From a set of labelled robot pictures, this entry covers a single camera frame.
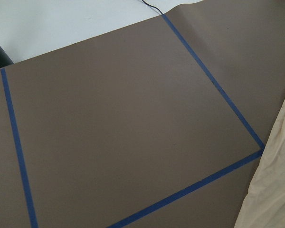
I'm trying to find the cream long-sleeve printed shirt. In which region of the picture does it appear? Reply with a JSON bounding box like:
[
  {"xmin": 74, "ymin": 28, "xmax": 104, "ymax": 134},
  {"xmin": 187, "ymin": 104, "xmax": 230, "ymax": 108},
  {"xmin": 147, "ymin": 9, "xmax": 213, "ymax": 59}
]
[{"xmin": 235, "ymin": 99, "xmax": 285, "ymax": 228}]

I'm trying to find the brown mat with blue grid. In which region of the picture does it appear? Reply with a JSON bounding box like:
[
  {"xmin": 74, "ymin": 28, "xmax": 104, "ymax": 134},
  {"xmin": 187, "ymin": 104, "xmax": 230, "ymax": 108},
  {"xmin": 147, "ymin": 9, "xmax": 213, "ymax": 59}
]
[{"xmin": 0, "ymin": 0, "xmax": 285, "ymax": 228}]

